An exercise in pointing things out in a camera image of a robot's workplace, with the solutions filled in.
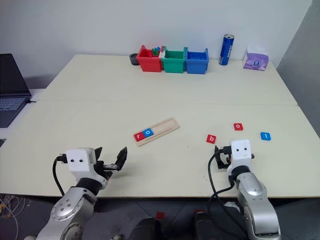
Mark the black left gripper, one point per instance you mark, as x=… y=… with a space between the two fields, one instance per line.
x=105 y=170

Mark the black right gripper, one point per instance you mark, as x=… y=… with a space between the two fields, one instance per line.
x=225 y=156

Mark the red letter tile b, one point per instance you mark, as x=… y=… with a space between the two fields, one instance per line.
x=211 y=139

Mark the red letter tile o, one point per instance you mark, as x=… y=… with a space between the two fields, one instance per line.
x=238 y=126

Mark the blue letter tile t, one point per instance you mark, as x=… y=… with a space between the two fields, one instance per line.
x=265 y=136

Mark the wooden letter tray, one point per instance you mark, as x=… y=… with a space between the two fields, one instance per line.
x=162 y=127

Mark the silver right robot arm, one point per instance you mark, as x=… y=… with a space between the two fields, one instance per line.
x=252 y=195

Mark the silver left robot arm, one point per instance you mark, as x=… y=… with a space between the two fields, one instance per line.
x=66 y=207

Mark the red letter tile r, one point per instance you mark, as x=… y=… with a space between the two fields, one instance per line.
x=139 y=136

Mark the blue letter tile o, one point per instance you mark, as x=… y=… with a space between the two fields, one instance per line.
x=148 y=132

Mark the white crumpled paper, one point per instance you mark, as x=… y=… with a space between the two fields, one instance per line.
x=231 y=204

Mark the dark rounded shape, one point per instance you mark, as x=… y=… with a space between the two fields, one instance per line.
x=208 y=226
x=146 y=228

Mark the small red floor square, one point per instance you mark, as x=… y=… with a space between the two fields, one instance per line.
x=160 y=215

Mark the black laptop plug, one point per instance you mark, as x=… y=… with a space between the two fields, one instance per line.
x=33 y=101

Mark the blue plastic bin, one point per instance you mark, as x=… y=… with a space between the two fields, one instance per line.
x=197 y=65

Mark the dark grey round bowl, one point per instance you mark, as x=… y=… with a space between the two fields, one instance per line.
x=133 y=60

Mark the red plastic bin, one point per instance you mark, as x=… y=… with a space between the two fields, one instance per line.
x=150 y=63

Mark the purple tissue pack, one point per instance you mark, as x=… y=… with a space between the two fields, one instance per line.
x=255 y=61

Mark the green plastic bin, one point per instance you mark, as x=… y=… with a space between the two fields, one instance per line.
x=172 y=65

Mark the blue drink can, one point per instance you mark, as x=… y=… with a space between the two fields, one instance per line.
x=226 y=50

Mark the colourful toy bricks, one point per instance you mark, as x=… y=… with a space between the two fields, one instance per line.
x=156 y=51

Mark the white and red small part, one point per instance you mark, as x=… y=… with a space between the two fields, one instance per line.
x=162 y=53

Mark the black laptop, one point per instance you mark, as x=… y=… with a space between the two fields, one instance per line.
x=11 y=85

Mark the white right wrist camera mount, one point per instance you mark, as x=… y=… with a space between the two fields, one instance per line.
x=240 y=150

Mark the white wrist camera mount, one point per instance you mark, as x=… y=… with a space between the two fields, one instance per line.
x=240 y=150
x=78 y=160

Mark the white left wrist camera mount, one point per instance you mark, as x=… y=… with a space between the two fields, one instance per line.
x=78 y=160

